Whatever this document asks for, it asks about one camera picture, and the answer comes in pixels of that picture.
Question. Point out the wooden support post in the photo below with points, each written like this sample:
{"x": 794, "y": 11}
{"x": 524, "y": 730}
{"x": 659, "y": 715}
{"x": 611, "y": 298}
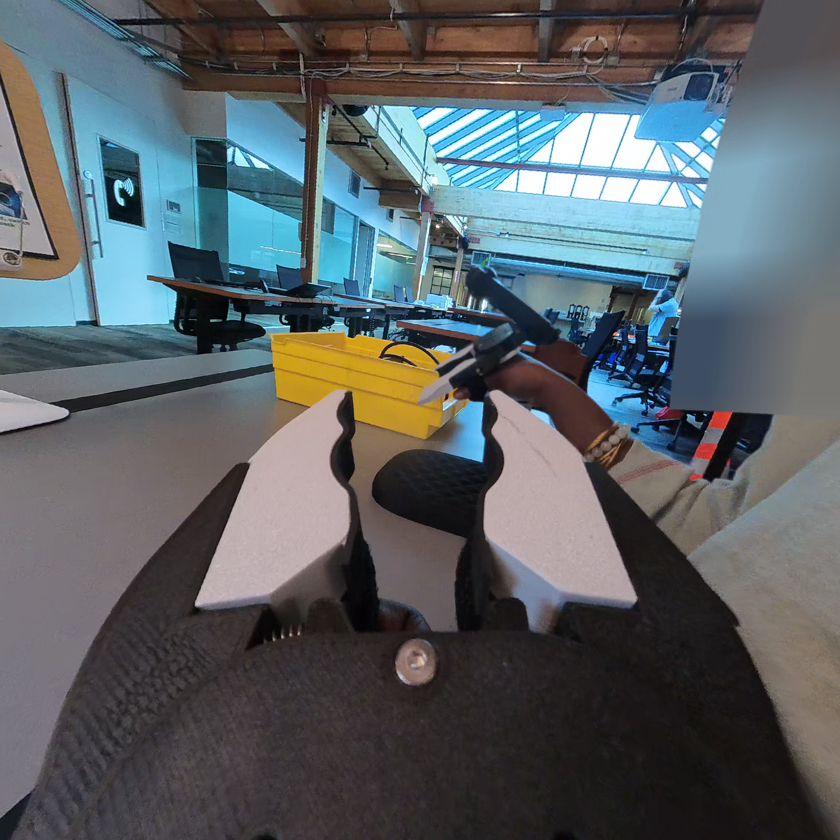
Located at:
{"x": 313, "y": 184}

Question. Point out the person's right forearm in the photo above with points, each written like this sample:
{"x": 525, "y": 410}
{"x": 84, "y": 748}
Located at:
{"x": 709, "y": 485}

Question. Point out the person's right hand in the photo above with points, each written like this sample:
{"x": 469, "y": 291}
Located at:
{"x": 544, "y": 390}

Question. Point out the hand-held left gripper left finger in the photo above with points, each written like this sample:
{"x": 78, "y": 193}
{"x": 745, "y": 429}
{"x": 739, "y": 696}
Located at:
{"x": 289, "y": 505}

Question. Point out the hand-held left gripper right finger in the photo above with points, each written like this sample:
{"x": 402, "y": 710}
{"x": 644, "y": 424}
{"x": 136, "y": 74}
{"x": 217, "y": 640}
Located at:
{"x": 551, "y": 512}

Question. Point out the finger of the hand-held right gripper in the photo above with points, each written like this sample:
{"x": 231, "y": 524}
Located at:
{"x": 436, "y": 392}
{"x": 454, "y": 362}

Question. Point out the black office chair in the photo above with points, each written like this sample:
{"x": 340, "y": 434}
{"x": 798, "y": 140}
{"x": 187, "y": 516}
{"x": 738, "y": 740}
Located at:
{"x": 604, "y": 341}
{"x": 223, "y": 328}

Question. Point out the white ceiling projector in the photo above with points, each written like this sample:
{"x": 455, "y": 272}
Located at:
{"x": 682, "y": 105}

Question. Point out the person's pale sweatshirt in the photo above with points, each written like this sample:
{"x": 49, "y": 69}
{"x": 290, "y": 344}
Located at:
{"x": 774, "y": 623}

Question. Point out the yellow plastic bin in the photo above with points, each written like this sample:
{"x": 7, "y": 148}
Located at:
{"x": 341, "y": 374}

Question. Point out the white door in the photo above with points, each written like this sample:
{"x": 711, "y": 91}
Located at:
{"x": 124, "y": 275}

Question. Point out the black quilted cushion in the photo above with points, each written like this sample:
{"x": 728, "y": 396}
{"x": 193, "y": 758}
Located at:
{"x": 426, "y": 489}

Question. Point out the black phone sign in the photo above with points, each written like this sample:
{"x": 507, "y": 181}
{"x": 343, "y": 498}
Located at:
{"x": 121, "y": 184}

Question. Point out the wooden top office desk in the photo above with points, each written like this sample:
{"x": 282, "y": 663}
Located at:
{"x": 216, "y": 289}

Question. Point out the white flat pad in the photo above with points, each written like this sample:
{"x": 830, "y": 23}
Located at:
{"x": 26, "y": 410}

